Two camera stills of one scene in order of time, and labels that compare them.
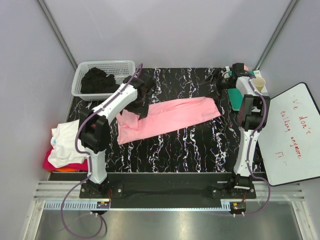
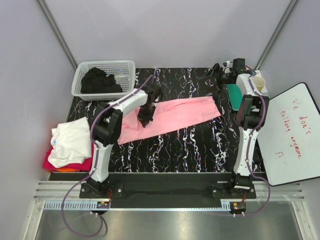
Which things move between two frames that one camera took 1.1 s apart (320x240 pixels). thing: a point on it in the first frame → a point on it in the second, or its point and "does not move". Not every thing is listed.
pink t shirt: [164, 116] does not move
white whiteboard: [289, 148] does not move
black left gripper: [141, 111] → [144, 119]
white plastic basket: [119, 69] does not move
